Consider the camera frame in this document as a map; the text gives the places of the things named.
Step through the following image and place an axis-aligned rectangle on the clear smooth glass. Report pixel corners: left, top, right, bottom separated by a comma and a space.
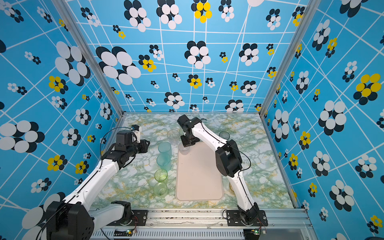
167, 130, 181, 144

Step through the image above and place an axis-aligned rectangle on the pink rectangular plastic tray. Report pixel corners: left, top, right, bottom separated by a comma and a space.
176, 142, 224, 202

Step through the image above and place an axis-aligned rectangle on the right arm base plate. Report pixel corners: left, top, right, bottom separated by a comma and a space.
224, 210, 269, 227

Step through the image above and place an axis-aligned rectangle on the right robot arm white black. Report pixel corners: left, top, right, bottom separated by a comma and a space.
177, 115, 260, 225

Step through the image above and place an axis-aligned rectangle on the teal textured cup front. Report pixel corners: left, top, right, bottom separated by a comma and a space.
157, 153, 172, 171

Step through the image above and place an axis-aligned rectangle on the aluminium front rail frame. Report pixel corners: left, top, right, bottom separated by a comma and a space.
89, 209, 318, 240

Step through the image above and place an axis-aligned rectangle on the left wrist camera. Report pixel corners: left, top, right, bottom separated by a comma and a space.
131, 125, 142, 143

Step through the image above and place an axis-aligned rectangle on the teal textured cup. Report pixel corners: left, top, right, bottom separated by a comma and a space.
157, 153, 172, 171
158, 142, 172, 158

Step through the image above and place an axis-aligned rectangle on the teal textured cup rear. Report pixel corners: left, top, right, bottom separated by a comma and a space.
158, 142, 172, 158

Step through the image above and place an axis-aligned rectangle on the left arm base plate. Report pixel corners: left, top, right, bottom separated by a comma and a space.
108, 210, 149, 227

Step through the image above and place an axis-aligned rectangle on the amber yellow glass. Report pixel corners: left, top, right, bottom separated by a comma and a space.
229, 183, 234, 193

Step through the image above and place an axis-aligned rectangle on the dark grey tumbler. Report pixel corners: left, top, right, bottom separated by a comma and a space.
219, 131, 231, 140

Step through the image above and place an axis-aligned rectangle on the green smooth glass rear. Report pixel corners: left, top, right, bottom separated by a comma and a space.
154, 169, 168, 183

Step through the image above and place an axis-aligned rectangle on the pale green textured cup front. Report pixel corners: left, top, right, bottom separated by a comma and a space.
154, 182, 168, 198

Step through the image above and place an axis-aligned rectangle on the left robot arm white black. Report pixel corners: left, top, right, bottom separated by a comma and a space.
38, 125, 150, 240

